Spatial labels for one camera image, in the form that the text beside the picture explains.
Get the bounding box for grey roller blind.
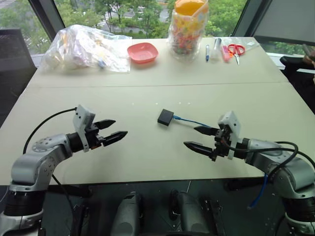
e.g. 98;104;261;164
253;0;315;47

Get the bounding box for dark window frame post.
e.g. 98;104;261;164
28;0;66;42
232;0;273;38

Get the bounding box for clear plastic bag of items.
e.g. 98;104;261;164
40;24;133;74

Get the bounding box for clear plastic tube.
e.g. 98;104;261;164
211;37;222;62

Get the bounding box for black mesh office chair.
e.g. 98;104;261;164
0;28;38;126

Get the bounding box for bystander hand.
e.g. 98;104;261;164
302;43;315;65

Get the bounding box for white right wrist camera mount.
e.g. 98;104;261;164
218;110;243;160

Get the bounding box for dark rounded grey shape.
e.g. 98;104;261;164
169;189;210;236
115;191;144;236

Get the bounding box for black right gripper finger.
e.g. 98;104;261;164
183;141;215;159
193;125;220;137

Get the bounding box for flat clear plastic sleeve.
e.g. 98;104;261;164
221;36;260;53

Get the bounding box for pink highlighter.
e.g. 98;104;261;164
221;45;231;62

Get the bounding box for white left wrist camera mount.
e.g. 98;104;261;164
72;105;96;152

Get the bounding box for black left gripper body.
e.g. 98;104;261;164
85;122;106;150

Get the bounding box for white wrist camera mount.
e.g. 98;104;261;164
72;105;96;152
218;110;243;160

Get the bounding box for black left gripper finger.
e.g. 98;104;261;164
102;131;128;148
94;119;117;131

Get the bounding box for black adapter box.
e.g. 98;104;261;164
157;109;175;127

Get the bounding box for red handled scissors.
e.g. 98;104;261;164
227;43;246;66

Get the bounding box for pink plastic bowl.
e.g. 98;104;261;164
126;42;159;64

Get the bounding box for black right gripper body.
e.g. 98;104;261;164
211;123;233;162

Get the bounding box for clear jar with orange lid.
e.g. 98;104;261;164
168;0;210;61

